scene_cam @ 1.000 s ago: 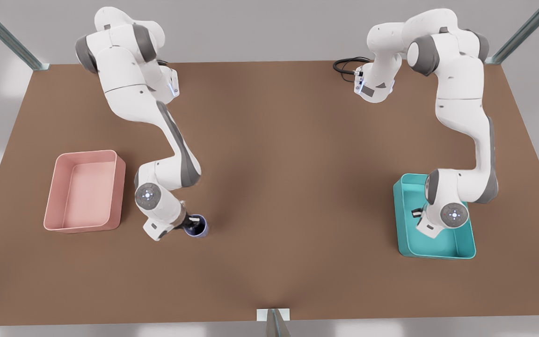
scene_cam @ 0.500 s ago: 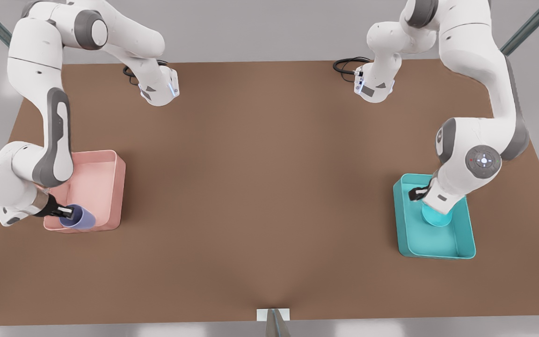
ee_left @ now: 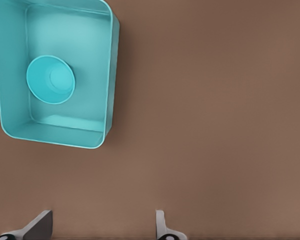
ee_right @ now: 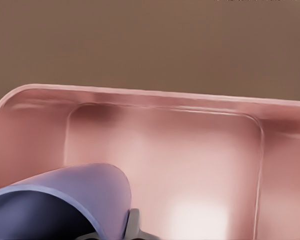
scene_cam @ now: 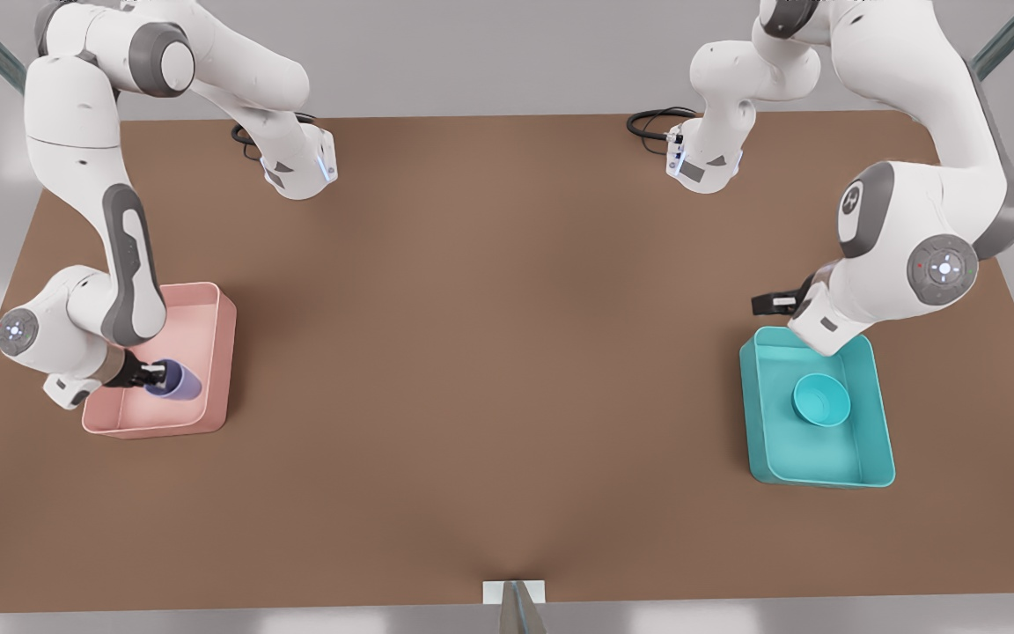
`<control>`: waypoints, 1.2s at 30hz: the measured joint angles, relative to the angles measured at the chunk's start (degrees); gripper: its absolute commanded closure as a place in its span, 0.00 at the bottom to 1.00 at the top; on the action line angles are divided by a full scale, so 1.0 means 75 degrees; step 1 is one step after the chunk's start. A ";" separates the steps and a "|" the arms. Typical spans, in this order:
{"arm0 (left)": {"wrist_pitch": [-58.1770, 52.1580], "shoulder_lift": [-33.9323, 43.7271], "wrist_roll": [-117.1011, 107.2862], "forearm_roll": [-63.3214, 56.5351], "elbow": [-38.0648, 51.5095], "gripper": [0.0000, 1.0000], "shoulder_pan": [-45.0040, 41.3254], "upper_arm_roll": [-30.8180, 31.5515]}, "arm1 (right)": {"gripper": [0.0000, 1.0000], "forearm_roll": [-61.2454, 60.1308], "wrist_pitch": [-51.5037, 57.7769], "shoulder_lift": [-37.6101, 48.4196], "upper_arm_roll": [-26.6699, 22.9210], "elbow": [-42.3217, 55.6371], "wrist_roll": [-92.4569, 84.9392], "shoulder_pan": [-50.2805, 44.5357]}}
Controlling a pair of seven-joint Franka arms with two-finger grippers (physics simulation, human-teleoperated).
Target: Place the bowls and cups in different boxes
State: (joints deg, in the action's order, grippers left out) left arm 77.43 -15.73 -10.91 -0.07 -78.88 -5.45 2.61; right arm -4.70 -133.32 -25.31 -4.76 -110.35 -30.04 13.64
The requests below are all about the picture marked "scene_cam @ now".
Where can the teal bowl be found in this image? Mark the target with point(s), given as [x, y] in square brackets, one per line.
[821, 399]

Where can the teal box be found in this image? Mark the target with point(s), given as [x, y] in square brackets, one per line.
[824, 449]

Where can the pink box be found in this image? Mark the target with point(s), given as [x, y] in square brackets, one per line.
[199, 352]

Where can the purple cup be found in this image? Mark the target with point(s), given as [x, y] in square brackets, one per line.
[177, 380]

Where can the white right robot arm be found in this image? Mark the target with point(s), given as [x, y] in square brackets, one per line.
[76, 114]

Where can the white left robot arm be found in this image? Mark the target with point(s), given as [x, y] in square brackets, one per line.
[929, 202]

